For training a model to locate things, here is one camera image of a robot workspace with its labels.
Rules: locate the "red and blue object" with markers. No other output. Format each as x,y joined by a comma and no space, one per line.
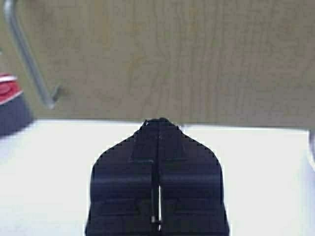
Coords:
15,113

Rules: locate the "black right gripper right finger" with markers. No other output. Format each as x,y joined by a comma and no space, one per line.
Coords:
192,189

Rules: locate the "cabinet door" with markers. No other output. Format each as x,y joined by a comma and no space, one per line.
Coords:
219,62

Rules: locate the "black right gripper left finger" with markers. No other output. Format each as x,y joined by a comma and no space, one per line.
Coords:
123,189

